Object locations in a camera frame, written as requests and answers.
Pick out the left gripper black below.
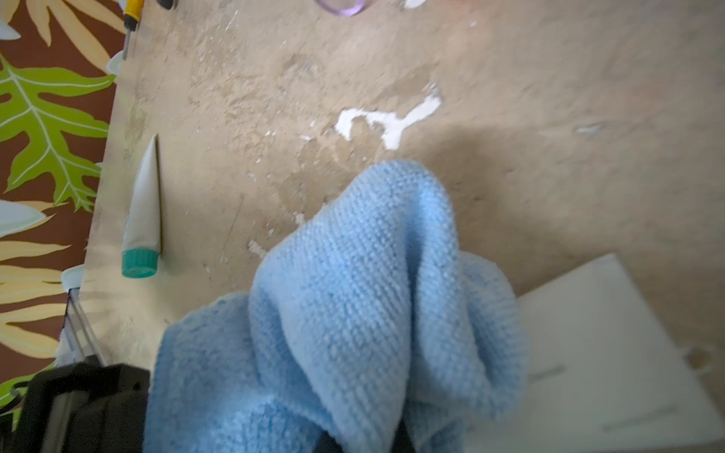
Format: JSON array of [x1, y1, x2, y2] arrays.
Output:
[[11, 362, 150, 452]]

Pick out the green cap toothpaste tube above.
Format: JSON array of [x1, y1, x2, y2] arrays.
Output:
[[122, 134, 162, 279]]

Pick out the blue microfiber cloth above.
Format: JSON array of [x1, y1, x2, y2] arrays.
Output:
[[143, 160, 528, 452]]

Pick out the clear pink tube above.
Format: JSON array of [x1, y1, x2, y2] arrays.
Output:
[[315, 0, 374, 18]]

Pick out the black cap toothpaste tube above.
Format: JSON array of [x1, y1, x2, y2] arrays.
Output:
[[464, 254, 724, 452]]

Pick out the yellow handle screwdriver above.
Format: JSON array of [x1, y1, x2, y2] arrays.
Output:
[[122, 0, 145, 60]]

